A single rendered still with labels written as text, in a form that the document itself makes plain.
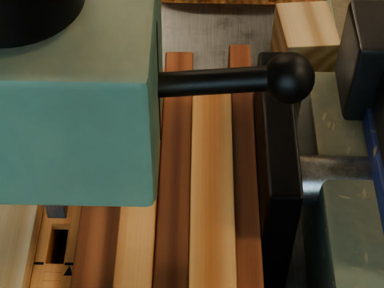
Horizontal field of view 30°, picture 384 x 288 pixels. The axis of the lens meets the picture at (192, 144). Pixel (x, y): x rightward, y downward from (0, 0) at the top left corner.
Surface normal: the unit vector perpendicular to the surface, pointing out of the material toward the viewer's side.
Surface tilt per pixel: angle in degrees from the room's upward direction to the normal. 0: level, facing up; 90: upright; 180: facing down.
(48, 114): 90
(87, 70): 0
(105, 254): 0
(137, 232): 0
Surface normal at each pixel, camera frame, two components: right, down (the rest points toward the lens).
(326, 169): 0.00, -0.46
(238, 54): 0.01, -0.65
